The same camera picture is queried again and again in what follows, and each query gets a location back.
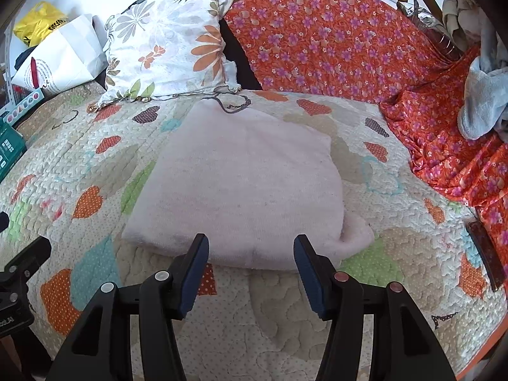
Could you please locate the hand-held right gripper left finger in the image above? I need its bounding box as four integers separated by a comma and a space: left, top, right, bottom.
45, 233, 210, 381

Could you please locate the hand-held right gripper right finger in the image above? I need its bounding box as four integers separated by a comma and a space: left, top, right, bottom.
294, 234, 457, 381

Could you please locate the pink embroidered sweater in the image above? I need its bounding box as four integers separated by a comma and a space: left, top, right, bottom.
121, 98, 374, 271

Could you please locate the green box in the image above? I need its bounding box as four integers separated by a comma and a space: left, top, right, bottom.
0, 121, 28, 180

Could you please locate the heart patterned quilt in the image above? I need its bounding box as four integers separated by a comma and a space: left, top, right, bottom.
0, 81, 508, 381

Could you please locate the white box with colourful print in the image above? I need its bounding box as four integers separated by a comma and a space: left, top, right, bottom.
0, 87, 44, 123

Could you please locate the dark smartphone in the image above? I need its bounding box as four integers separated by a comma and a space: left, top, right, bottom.
465, 220, 507, 292

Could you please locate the white paper bag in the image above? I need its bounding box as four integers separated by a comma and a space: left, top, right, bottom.
11, 14, 109, 97

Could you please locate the yellow plastic bag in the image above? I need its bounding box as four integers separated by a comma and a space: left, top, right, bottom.
13, 2, 69, 48

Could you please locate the orange floral sheet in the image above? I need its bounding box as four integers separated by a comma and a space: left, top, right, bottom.
224, 0, 508, 263

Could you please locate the floral print pillow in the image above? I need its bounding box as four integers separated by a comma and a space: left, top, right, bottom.
87, 0, 241, 112

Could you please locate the light blue fleece cloth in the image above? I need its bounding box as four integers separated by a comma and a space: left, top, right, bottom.
458, 56, 508, 140

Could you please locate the beige cloth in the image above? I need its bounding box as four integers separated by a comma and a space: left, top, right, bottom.
442, 0, 501, 55

